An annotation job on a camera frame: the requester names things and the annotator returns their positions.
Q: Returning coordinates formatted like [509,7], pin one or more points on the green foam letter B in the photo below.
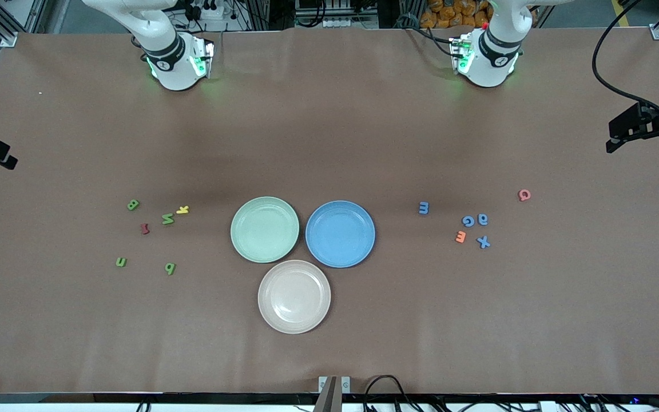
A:
[133,204]

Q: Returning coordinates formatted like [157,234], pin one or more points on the blue foam letter a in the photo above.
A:
[479,220]

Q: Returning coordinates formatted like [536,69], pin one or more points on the blue foam letter X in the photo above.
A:
[483,242]

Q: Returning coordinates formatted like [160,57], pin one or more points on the green foam letter N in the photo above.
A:
[167,218]

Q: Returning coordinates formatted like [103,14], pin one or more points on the blue foam letter G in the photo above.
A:
[464,221]

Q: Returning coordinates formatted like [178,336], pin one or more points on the green foam letter p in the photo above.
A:
[170,268]

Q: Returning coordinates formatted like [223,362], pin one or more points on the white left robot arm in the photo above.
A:
[492,57]

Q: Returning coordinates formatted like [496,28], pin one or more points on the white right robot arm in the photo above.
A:
[175,63]

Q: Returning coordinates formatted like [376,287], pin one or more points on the red foam letter G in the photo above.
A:
[520,195]

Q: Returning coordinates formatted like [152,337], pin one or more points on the orange foam letter E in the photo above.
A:
[460,236]

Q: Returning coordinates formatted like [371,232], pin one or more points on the yellow foam letter K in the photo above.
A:
[183,210]

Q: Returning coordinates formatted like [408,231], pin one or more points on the orange fruit pile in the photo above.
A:
[455,11]

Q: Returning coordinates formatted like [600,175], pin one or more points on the blue foam letter E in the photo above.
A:
[424,208]

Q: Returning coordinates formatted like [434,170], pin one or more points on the white power strip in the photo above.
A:
[352,23]
[212,11]

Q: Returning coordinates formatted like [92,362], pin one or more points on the black table edge strip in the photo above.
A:
[78,397]

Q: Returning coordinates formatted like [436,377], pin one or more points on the light green plate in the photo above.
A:
[265,229]

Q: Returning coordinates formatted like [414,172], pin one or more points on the blue plate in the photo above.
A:
[340,233]

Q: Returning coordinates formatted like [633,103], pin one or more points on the beige plate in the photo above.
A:
[294,296]

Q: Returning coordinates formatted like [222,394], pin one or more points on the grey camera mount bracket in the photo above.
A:
[329,395]

